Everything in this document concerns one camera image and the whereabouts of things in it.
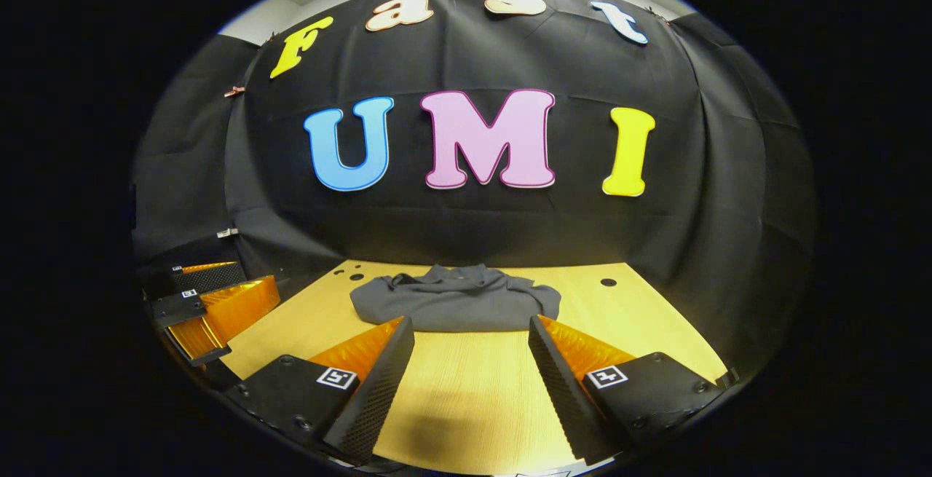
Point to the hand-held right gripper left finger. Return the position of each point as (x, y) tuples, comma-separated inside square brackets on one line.
[(378, 397)]

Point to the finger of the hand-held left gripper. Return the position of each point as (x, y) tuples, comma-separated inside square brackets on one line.
[(240, 306), (211, 279)]

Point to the small copper cloth clip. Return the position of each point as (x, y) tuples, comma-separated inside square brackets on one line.
[(234, 91)]

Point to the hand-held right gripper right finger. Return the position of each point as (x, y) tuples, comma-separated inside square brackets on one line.
[(564, 397)]

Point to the black backdrop cloth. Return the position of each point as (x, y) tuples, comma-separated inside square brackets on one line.
[(510, 237)]

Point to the grey polo shirt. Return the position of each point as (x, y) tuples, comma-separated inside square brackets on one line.
[(451, 306)]

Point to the small silver cloth clip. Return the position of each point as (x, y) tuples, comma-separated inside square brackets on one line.
[(227, 232)]

